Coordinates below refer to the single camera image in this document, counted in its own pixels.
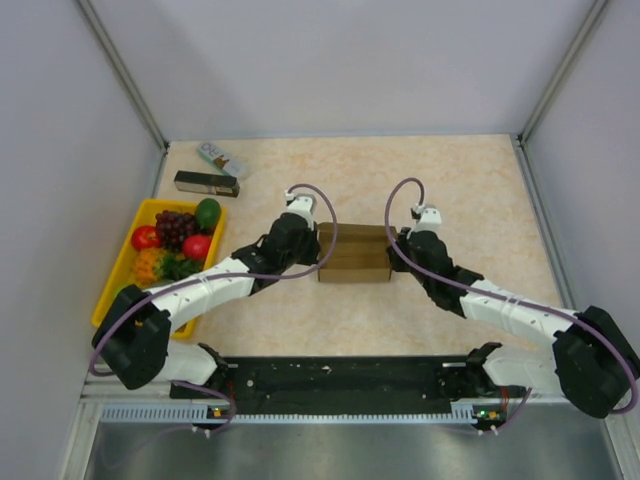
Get aluminium frame rail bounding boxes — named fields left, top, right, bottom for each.
left=80, top=375, right=570, bottom=405

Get red toy tomato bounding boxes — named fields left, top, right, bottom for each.
left=182, top=234, right=211, bottom=261

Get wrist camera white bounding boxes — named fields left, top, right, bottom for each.
left=410, top=204, right=442, bottom=234
left=285, top=192, right=317, bottom=230

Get left frame post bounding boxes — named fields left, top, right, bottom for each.
left=73, top=0, right=169, bottom=153

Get yellow plastic tray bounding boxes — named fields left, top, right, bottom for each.
left=91, top=199, right=227, bottom=327

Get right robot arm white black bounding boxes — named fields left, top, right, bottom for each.
left=388, top=228, right=639, bottom=419

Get orange toy pineapple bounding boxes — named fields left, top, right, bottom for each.
left=131, top=248, right=202, bottom=287

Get right frame post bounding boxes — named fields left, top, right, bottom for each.
left=517, top=0, right=612, bottom=145

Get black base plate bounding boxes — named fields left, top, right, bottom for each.
left=169, top=354, right=526, bottom=416

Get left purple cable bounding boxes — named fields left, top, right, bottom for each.
left=88, top=182, right=339, bottom=436

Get frame post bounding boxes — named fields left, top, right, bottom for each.
left=517, top=0, right=612, bottom=145
left=73, top=0, right=169, bottom=153

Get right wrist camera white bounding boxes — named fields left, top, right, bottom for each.
left=410, top=204, right=442, bottom=234

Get purple cable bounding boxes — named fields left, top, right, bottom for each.
left=88, top=182, right=339, bottom=436
left=383, top=177, right=640, bottom=436

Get green toy lime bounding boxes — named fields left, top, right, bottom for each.
left=194, top=198, right=221, bottom=229

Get black rectangular box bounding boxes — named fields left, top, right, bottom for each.
left=174, top=170, right=240, bottom=197

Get brown cardboard paper box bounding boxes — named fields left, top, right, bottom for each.
left=317, top=223, right=392, bottom=284

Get grey cable duct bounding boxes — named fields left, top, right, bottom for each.
left=100, top=403, right=505, bottom=427

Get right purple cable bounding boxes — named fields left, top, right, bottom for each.
left=383, top=177, right=640, bottom=436

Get teal white snack box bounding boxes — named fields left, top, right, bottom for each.
left=196, top=142, right=247, bottom=180

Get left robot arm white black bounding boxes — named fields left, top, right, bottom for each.
left=92, top=210, right=319, bottom=397

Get red toy apple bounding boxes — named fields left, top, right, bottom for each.
left=130, top=225, right=162, bottom=251

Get purple toy grapes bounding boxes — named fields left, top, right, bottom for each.
left=155, top=210, right=199, bottom=252

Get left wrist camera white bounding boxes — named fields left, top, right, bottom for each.
left=285, top=192, right=317, bottom=230

